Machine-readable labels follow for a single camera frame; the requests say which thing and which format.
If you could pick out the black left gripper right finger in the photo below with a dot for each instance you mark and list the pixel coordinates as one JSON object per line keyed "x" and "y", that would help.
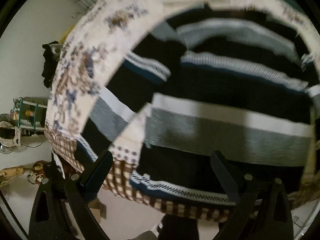
{"x": 262, "y": 206}

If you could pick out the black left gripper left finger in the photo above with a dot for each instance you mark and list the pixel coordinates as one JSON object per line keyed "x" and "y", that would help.
{"x": 48, "y": 219}

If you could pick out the black grey striped sweater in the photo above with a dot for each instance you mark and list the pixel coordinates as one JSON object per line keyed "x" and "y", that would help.
{"x": 206, "y": 82}

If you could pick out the black clothes on hanger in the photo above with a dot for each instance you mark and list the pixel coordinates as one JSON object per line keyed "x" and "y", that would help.
{"x": 51, "y": 56}

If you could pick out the green metal rack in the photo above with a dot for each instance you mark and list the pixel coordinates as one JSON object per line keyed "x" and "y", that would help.
{"x": 30, "y": 115}

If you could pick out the cream floral bed sheet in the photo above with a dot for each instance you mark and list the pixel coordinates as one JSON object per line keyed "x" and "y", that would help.
{"x": 93, "y": 52}

